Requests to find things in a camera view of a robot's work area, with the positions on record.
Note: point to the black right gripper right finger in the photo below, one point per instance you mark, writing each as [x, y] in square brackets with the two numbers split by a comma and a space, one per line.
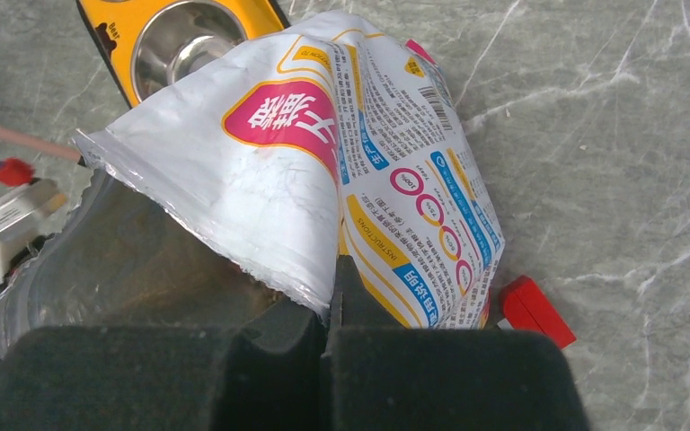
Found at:
[382, 376]

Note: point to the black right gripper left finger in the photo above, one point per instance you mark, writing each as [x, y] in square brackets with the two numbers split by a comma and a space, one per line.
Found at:
[263, 375]

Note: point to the cat food bag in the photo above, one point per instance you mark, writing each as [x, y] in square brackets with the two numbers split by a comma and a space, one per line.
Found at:
[232, 192]

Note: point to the yellow double pet bowl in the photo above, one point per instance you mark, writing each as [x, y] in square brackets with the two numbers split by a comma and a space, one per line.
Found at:
[150, 44]

